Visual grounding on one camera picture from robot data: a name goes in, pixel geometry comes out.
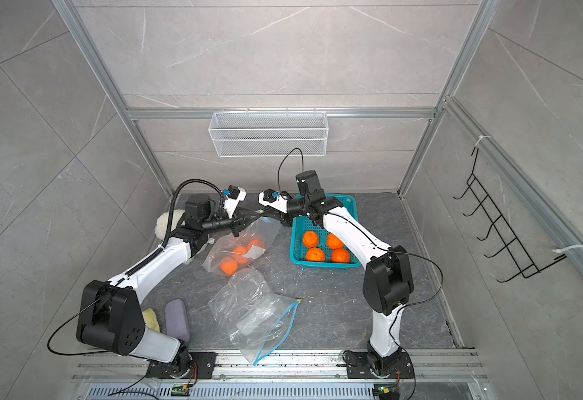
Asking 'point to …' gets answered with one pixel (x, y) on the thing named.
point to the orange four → (334, 242)
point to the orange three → (311, 239)
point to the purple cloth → (176, 319)
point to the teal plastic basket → (301, 225)
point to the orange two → (316, 254)
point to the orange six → (256, 242)
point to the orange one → (341, 255)
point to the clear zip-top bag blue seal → (256, 320)
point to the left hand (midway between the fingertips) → (259, 211)
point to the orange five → (239, 252)
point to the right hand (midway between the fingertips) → (266, 209)
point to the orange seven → (229, 266)
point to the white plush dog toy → (162, 222)
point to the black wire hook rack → (518, 252)
